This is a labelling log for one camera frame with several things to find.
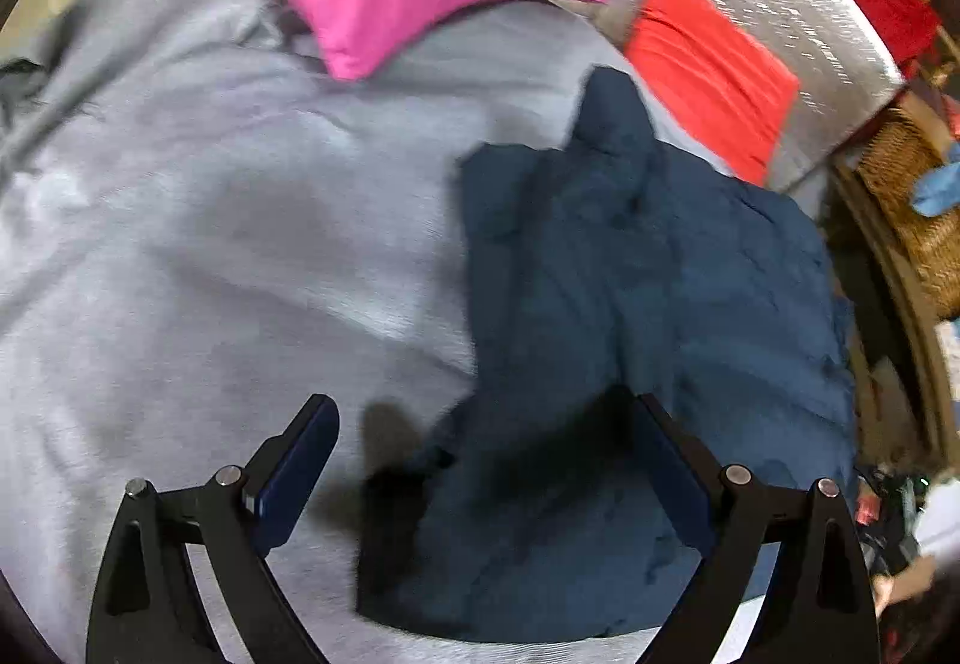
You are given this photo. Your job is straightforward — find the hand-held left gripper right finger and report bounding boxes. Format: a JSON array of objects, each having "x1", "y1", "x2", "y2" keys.
[{"x1": 636, "y1": 392, "x2": 881, "y2": 664}]

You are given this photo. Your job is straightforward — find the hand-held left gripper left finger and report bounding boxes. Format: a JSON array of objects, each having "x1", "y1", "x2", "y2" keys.
[{"x1": 85, "y1": 394, "x2": 340, "y2": 664}]

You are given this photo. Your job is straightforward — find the navy blue jacket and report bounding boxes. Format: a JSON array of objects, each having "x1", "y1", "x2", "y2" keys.
[{"x1": 356, "y1": 65, "x2": 860, "y2": 642}]

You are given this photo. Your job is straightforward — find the wooden table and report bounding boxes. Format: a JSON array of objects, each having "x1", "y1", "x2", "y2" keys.
[{"x1": 825, "y1": 146, "x2": 960, "y2": 477}]

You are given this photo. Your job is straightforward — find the grey blanket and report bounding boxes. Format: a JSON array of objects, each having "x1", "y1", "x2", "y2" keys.
[{"x1": 0, "y1": 0, "x2": 833, "y2": 664}]

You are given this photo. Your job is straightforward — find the wicker basket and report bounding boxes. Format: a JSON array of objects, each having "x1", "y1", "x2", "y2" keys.
[{"x1": 855, "y1": 109, "x2": 960, "y2": 320}]

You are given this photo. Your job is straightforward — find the light blue cloth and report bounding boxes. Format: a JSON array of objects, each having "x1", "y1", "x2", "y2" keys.
[{"x1": 911, "y1": 142, "x2": 960, "y2": 219}]

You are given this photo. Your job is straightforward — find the red-orange pillow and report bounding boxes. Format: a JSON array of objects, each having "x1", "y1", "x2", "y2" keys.
[{"x1": 624, "y1": 0, "x2": 801, "y2": 187}]

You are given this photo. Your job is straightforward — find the silver foil insulation panel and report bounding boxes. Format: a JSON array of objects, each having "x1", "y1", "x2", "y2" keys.
[{"x1": 517, "y1": 0, "x2": 908, "y2": 196}]

